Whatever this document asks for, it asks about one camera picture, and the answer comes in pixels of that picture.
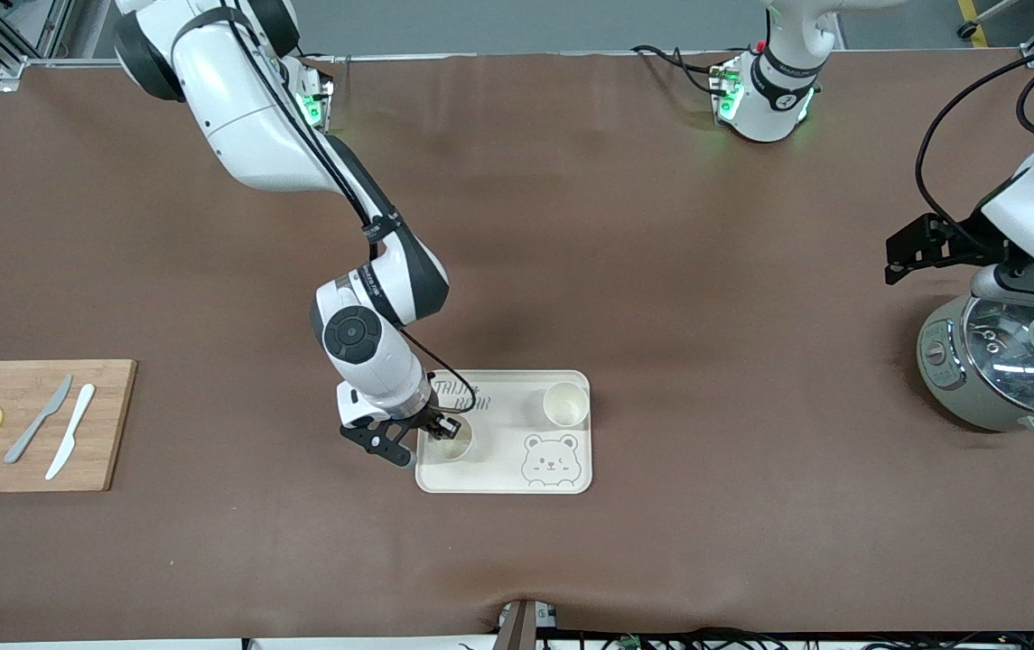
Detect cream bear print tray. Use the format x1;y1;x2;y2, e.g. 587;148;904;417
415;369;592;495

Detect grey plastic knife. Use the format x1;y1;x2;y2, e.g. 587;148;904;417
4;374;74;466

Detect wooden cutting board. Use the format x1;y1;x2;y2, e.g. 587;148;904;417
0;359;138;494

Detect glass pot lid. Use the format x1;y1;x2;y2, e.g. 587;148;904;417
963;293;1034;404

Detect grey-green electric pot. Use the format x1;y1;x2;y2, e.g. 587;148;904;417
917;291;1034;443

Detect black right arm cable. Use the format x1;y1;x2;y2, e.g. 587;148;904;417
395;325;480;418

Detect black arm base cables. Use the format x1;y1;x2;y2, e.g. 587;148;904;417
631;42;727;97

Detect metal table edge bracket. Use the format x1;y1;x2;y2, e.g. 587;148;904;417
497;599;561;650

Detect brown table mat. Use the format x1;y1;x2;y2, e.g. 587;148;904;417
0;50;1034;644

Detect white plastic knife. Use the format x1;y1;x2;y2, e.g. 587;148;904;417
44;383;97;482

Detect white plastic cup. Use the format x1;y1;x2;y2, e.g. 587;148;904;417
542;382;591;429
426;417;476;462

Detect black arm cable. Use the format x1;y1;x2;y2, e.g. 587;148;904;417
916;41;1034;237
395;325;480;418

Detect aluminium frame struts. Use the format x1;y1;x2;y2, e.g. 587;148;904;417
0;0;75;87

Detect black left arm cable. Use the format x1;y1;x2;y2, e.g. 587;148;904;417
916;41;1034;237

